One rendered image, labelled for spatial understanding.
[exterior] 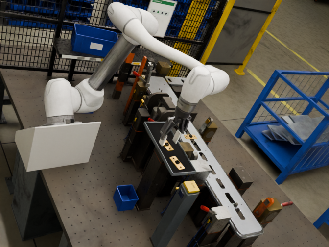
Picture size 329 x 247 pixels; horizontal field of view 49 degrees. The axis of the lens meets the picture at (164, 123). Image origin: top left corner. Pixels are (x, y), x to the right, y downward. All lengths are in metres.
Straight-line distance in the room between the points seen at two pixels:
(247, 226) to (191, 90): 0.76
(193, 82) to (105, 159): 0.94
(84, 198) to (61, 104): 0.54
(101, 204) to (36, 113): 0.80
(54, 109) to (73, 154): 0.27
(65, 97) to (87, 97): 0.15
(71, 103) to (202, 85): 0.86
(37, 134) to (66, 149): 0.23
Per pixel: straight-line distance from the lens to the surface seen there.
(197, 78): 1.56
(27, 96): 2.63
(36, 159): 2.07
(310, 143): 3.85
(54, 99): 2.11
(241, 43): 5.69
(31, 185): 2.32
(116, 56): 2.08
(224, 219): 1.80
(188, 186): 1.67
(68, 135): 2.01
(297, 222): 2.69
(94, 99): 2.21
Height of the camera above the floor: 2.26
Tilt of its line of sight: 34 degrees down
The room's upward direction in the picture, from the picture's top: 25 degrees clockwise
